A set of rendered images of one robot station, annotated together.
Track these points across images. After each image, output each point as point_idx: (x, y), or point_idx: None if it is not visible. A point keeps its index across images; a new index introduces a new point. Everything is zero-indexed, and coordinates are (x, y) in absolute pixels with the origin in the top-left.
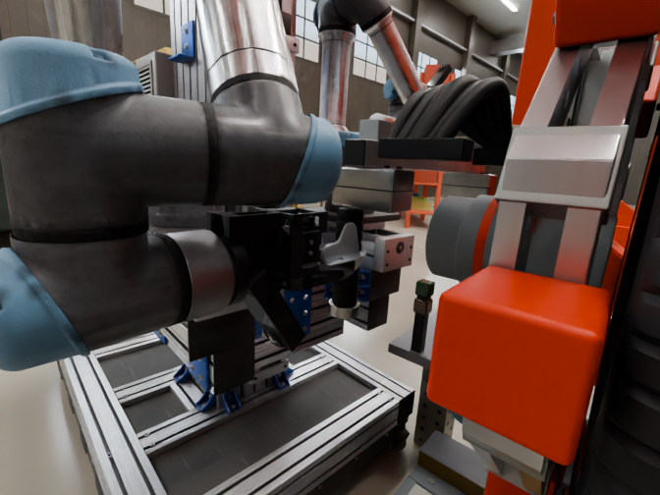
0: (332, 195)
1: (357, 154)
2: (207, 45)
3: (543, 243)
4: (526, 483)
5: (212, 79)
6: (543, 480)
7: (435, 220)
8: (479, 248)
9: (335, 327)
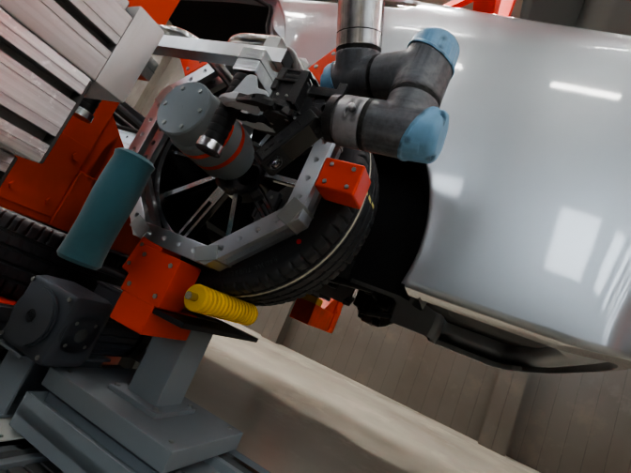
0: (257, 67)
1: (288, 64)
2: (381, 17)
3: (247, 143)
4: (253, 251)
5: (379, 38)
6: (298, 234)
7: (212, 101)
8: (230, 133)
9: None
